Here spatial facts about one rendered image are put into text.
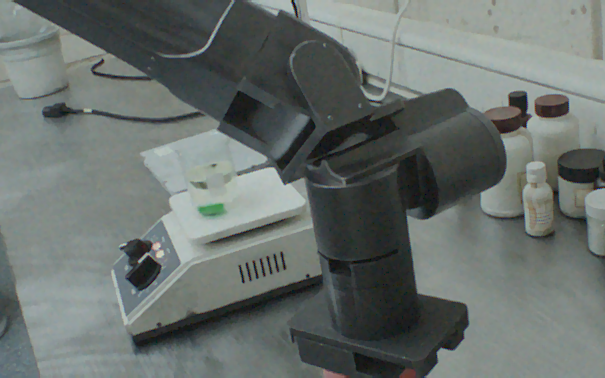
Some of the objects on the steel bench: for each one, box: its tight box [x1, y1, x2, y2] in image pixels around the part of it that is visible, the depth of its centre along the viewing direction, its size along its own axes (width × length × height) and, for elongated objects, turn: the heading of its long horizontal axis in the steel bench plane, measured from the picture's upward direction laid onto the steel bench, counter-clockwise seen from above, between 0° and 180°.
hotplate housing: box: [111, 211, 323, 343], centre depth 84 cm, size 22×13×8 cm, turn 131°
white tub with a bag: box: [0, 0, 69, 98], centre depth 174 cm, size 14×14×21 cm
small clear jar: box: [585, 188, 605, 257], centre depth 77 cm, size 5×5×5 cm
